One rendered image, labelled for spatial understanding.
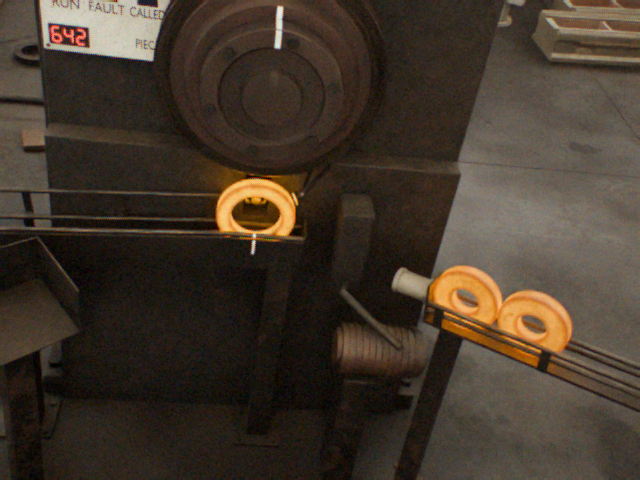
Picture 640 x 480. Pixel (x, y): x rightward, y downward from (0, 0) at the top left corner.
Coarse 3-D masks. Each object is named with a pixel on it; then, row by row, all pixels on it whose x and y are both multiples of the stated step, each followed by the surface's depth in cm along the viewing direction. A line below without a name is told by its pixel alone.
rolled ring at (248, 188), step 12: (252, 180) 180; (264, 180) 181; (228, 192) 180; (240, 192) 179; (252, 192) 179; (264, 192) 180; (276, 192) 180; (228, 204) 181; (276, 204) 182; (288, 204) 182; (216, 216) 183; (228, 216) 183; (288, 216) 184; (228, 228) 185; (240, 228) 188; (276, 228) 187; (288, 228) 186; (276, 240) 188
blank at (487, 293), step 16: (448, 272) 177; (464, 272) 174; (480, 272) 174; (448, 288) 178; (464, 288) 176; (480, 288) 173; (496, 288) 174; (448, 304) 180; (480, 304) 176; (496, 304) 173; (464, 320) 180; (480, 320) 178
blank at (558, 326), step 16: (512, 304) 171; (528, 304) 169; (544, 304) 167; (560, 304) 168; (512, 320) 173; (544, 320) 169; (560, 320) 166; (528, 336) 174; (544, 336) 171; (560, 336) 168
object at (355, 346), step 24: (336, 336) 192; (360, 336) 190; (408, 336) 192; (336, 360) 190; (360, 360) 189; (384, 360) 189; (408, 360) 190; (336, 384) 206; (360, 384) 195; (336, 408) 203; (360, 408) 201; (336, 432) 206; (360, 432) 206; (336, 456) 212
